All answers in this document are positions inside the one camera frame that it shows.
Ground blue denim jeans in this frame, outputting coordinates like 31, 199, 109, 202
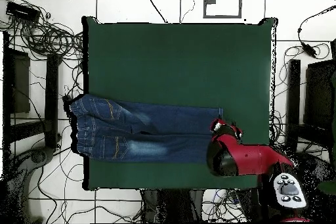
68, 93, 224, 164

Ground dark green table cloth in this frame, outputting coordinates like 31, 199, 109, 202
81, 16, 278, 192

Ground green object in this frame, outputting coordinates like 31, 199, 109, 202
317, 179, 336, 196

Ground black power strip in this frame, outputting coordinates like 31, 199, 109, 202
62, 94, 73, 109

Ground grey chair base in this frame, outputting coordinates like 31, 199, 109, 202
3, 146, 54, 223

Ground black electronics box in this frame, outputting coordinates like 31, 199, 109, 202
5, 1, 41, 22

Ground black stand frame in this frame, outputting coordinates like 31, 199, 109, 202
285, 59, 336, 154
2, 31, 62, 151

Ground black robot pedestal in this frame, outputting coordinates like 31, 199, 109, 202
141, 189, 204, 223

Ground black cable with adapter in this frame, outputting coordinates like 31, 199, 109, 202
297, 5, 336, 58

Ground thin black floor cable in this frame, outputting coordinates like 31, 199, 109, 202
178, 0, 196, 24

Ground tangled black cables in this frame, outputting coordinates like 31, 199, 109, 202
0, 0, 85, 62

